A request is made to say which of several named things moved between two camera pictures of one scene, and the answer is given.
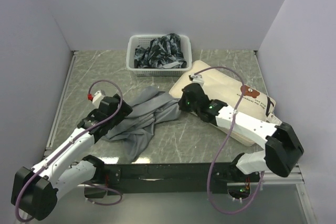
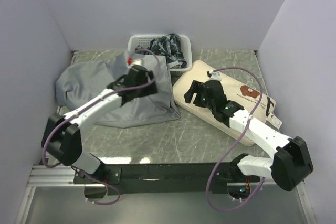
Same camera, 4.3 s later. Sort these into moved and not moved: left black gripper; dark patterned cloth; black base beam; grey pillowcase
Moved: left black gripper; grey pillowcase
Not moved: black base beam; dark patterned cloth
